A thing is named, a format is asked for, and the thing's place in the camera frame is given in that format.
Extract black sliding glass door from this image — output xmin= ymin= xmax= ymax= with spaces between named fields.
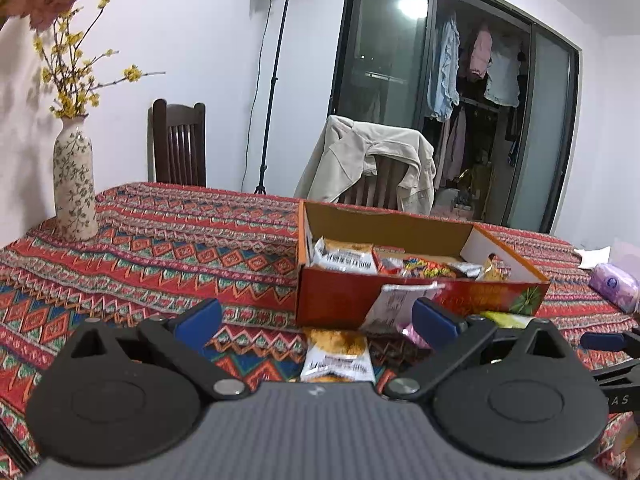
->
xmin=329 ymin=0 xmax=584 ymax=235

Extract black light cable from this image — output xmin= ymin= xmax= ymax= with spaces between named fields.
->
xmin=242 ymin=0 xmax=274 ymax=194

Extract orange cardboard box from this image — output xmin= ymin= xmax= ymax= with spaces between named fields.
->
xmin=294 ymin=200 xmax=552 ymax=332

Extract purple tissue pack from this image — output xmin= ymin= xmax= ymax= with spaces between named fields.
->
xmin=588 ymin=262 xmax=640 ymax=314

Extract floral ceramic vase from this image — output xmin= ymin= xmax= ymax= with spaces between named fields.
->
xmin=53 ymin=117 xmax=99 ymax=242

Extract gold snack packet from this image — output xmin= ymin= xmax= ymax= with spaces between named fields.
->
xmin=479 ymin=254 xmax=509 ymax=282

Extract pale translucent box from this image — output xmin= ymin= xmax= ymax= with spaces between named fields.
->
xmin=607 ymin=239 xmax=640 ymax=281

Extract pink snack packet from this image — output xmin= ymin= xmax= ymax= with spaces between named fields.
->
xmin=401 ymin=322 xmax=432 ymax=349

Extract green white snack packet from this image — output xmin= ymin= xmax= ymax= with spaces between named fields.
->
xmin=479 ymin=311 xmax=537 ymax=330

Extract hanging white garment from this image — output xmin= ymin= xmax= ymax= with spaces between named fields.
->
xmin=483 ymin=41 xmax=522 ymax=109

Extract hanging light blue shirt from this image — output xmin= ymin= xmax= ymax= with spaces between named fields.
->
xmin=427 ymin=14 xmax=461 ymax=122

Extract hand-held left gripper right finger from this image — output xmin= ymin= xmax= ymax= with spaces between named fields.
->
xmin=384 ymin=297 xmax=571 ymax=402

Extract hanging pale coats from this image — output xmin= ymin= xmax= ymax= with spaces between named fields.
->
xmin=434 ymin=107 xmax=469 ymax=189

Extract hanging pink garment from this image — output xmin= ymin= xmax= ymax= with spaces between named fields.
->
xmin=467 ymin=24 xmax=495 ymax=84

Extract dark wooden chair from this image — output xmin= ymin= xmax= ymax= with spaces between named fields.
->
xmin=152 ymin=98 xmax=207 ymax=187

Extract white tissue paper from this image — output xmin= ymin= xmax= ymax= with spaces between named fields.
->
xmin=574 ymin=245 xmax=614 ymax=269

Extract chair under jacket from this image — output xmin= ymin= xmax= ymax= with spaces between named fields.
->
xmin=339 ymin=155 xmax=407 ymax=211

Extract brown white snack packet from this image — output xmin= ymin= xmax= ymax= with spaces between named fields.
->
xmin=311 ymin=237 xmax=379 ymax=276
xmin=299 ymin=328 xmax=377 ymax=386

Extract yellow flower branches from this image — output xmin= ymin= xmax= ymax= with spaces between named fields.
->
xmin=32 ymin=0 xmax=167 ymax=122

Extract beige jacket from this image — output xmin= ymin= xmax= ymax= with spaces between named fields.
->
xmin=294 ymin=114 xmax=437 ymax=217

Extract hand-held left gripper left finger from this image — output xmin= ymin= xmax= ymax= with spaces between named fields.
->
xmin=65 ymin=297 xmax=251 ymax=402

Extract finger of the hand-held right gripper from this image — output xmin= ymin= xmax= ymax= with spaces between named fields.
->
xmin=580 ymin=330 xmax=640 ymax=352

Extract red orange snack packet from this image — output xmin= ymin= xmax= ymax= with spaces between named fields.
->
xmin=374 ymin=246 xmax=457 ymax=279

